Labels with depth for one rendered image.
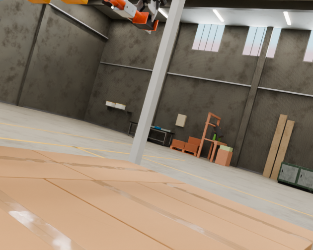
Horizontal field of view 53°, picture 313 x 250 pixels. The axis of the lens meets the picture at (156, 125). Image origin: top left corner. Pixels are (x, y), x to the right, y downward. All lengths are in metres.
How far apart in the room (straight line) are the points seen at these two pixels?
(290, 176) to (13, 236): 12.31
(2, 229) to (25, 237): 0.04
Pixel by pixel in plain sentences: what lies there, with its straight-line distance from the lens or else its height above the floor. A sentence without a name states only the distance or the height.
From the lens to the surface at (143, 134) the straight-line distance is 4.03.
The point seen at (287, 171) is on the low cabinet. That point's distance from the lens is 12.69.
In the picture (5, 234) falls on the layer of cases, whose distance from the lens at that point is 0.55.
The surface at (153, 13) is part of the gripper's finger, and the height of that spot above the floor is 1.23.
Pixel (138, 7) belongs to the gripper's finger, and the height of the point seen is 1.26.
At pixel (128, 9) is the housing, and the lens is 1.34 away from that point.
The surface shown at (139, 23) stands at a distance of 1.43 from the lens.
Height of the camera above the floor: 0.76
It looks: 1 degrees up
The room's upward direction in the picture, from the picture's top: 15 degrees clockwise
